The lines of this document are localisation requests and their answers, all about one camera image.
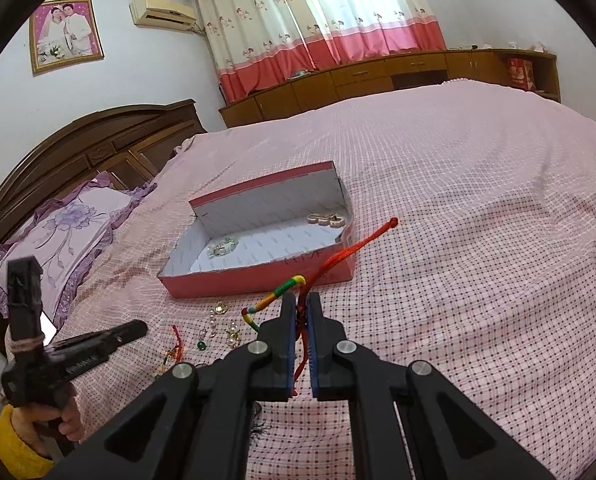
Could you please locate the cream and pink curtain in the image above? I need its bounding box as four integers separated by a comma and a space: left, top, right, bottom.
194, 0, 448, 103

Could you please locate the red gift box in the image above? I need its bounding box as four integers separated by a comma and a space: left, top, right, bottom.
508, 57, 535, 92

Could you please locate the cream wall air conditioner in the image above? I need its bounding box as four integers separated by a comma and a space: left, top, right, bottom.
129, 0, 199, 31

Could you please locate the dark wooden headboard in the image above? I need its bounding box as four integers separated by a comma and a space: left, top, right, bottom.
0, 99, 209, 271

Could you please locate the red multicoloured cord bracelet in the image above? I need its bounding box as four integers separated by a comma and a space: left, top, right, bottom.
242, 216, 399, 381

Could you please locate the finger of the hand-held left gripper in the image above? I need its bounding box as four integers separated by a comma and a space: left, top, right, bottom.
48, 319, 149, 361

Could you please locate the green pearl bracelet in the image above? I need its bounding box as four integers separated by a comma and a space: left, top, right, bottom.
207, 237, 239, 260

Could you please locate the person's left forearm yellow sleeve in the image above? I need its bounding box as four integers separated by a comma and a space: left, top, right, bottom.
0, 405, 55, 480

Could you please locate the long wooden cabinet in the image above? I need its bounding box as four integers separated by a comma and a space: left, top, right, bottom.
219, 48, 562, 129

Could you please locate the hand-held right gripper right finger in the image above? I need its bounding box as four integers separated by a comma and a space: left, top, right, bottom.
305, 291, 553, 480

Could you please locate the person's left hand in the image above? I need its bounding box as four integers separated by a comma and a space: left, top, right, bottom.
15, 385, 85, 457

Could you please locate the pink cardboard box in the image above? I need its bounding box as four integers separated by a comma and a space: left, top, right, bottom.
157, 161, 355, 301

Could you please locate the red string charm bracelet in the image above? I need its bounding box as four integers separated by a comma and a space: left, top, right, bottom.
154, 325, 185, 380

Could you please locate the framed wedding photo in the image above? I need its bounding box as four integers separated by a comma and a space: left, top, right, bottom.
29, 0, 105, 77

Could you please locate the purple floral pillow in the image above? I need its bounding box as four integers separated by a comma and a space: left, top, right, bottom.
0, 172, 157, 328

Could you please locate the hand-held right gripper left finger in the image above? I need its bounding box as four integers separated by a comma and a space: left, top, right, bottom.
43, 291, 299, 480

